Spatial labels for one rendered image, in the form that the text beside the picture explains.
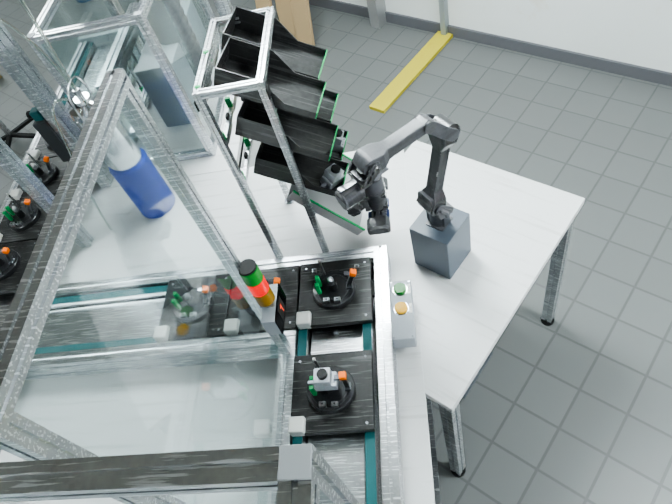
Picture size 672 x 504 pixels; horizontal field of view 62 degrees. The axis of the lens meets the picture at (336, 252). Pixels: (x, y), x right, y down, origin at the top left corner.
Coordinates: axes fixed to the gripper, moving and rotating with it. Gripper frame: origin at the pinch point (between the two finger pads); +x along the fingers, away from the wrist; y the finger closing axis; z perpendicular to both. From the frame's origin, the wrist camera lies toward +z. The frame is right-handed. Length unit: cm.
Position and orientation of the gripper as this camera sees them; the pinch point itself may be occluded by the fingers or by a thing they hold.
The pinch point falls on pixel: (380, 216)
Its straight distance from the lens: 159.6
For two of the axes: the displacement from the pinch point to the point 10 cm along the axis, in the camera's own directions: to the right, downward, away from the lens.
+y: -0.1, 8.1, -5.9
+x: 2.1, 5.8, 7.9
